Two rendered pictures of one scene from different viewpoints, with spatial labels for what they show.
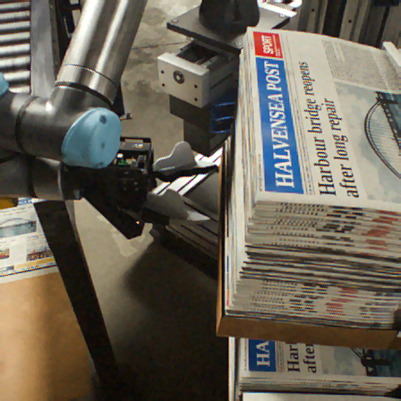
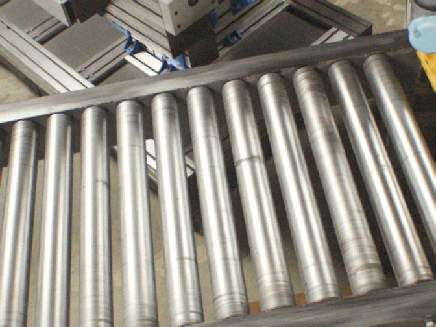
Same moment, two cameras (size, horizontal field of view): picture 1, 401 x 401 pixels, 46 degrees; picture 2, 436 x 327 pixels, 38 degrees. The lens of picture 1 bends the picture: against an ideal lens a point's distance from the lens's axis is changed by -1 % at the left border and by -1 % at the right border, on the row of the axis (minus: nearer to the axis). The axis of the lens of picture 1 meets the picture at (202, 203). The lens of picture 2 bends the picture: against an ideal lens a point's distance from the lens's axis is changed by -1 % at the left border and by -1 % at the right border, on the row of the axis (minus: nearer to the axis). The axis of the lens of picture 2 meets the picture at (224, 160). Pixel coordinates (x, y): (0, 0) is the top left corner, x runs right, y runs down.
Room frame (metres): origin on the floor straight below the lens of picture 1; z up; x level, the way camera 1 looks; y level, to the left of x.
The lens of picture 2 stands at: (0.66, 1.17, 1.60)
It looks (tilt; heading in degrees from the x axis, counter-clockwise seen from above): 51 degrees down; 287
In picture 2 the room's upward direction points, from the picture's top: 12 degrees counter-clockwise
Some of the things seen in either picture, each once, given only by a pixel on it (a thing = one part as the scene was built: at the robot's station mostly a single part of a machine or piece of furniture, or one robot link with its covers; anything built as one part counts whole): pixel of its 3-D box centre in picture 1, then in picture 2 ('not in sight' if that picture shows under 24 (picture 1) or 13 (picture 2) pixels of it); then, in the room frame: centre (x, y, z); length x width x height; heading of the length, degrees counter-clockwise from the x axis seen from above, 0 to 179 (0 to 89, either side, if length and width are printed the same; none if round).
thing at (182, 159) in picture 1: (184, 158); not in sight; (0.54, 0.03, 0.87); 0.09 x 0.03 x 0.06; 111
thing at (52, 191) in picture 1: (59, 173); not in sight; (0.51, 0.21, 0.87); 0.08 x 0.05 x 0.08; 175
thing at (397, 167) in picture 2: (94, 329); (387, 186); (0.55, 0.25, 0.34); 0.06 x 0.06 x 0.68; 15
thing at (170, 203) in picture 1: (175, 204); not in sight; (0.44, 0.04, 0.87); 0.09 x 0.03 x 0.06; 59
